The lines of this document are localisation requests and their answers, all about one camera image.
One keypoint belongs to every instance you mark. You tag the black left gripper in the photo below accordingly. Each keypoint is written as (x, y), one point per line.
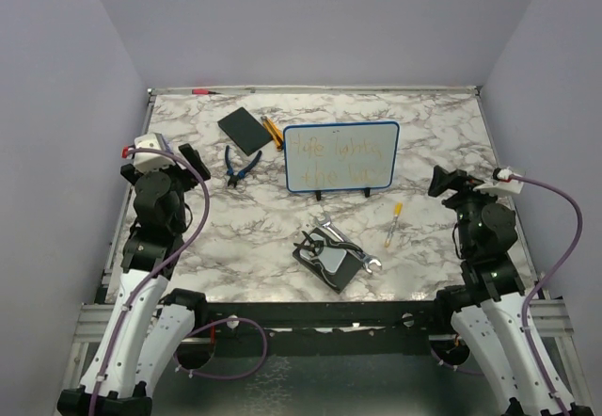
(192, 157)

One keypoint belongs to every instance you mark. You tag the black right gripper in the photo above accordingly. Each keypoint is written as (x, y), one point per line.
(459, 180)

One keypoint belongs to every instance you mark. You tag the yellow capped white marker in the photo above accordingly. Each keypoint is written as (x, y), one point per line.
(392, 227)

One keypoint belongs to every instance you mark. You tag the blue framed whiteboard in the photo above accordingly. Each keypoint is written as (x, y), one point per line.
(344, 156)

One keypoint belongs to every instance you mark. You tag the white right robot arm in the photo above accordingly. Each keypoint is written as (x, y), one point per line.
(491, 310)

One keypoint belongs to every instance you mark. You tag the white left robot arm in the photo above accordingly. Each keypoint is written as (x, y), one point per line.
(147, 323)

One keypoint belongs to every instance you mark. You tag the yellow pencil behind whiteboard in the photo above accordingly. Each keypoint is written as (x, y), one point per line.
(274, 132)

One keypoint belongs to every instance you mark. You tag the black flat box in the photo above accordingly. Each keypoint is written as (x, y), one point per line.
(245, 131)

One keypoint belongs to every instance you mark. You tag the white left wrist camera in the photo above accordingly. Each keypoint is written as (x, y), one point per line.
(146, 153)

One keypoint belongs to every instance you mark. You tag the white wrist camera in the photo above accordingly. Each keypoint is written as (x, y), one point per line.
(502, 184)
(146, 153)

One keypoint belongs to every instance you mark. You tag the red marker on rail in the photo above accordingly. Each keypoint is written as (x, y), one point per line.
(204, 91)

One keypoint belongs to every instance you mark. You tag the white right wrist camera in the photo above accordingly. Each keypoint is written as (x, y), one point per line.
(502, 184)

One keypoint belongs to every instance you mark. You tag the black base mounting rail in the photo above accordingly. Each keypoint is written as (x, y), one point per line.
(323, 329)

